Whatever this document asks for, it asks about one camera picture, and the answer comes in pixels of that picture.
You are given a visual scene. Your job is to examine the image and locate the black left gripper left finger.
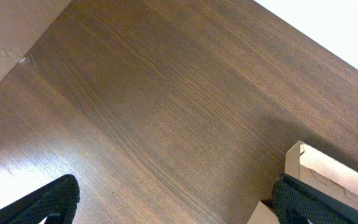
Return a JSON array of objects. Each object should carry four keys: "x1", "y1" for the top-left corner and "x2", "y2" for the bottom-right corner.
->
[{"x1": 0, "y1": 174, "x2": 80, "y2": 224}]

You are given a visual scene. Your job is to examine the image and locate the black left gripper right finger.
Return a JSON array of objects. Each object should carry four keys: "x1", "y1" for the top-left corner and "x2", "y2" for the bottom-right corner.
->
[{"x1": 272, "y1": 174, "x2": 358, "y2": 224}]

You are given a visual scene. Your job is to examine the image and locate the brown cardboard box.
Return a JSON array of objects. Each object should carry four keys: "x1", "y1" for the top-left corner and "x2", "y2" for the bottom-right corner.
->
[{"x1": 248, "y1": 141, "x2": 358, "y2": 224}]

